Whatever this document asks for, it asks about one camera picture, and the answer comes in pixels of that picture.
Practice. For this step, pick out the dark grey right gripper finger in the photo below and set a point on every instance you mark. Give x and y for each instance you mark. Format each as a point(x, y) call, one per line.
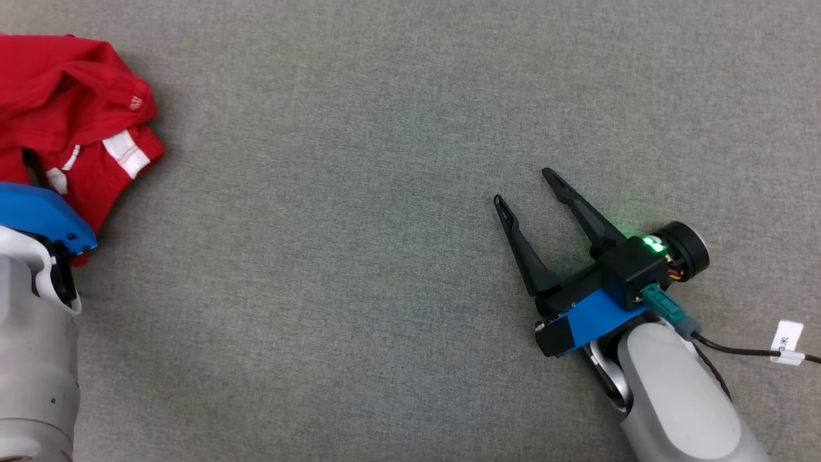
point(527, 260)
point(587, 217)

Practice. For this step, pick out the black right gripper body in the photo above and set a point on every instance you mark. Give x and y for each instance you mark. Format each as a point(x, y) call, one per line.
point(574, 292)

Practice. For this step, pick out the red shorts with white stripes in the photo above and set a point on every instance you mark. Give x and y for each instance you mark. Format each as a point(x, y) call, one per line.
point(58, 90)

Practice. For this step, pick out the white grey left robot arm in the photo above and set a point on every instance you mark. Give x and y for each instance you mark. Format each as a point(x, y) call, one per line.
point(32, 385)

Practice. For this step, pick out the grey fabric sofa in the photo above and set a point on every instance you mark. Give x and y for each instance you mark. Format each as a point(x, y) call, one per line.
point(359, 269)

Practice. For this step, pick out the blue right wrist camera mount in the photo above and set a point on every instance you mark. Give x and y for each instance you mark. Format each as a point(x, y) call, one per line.
point(596, 321)

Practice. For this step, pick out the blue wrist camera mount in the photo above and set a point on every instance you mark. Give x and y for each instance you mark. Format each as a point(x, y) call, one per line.
point(596, 321)
point(38, 215)

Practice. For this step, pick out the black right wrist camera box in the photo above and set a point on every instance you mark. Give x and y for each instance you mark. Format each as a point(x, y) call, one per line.
point(632, 269)

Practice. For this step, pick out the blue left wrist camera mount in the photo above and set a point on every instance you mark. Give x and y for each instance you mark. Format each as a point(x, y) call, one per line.
point(38, 215)

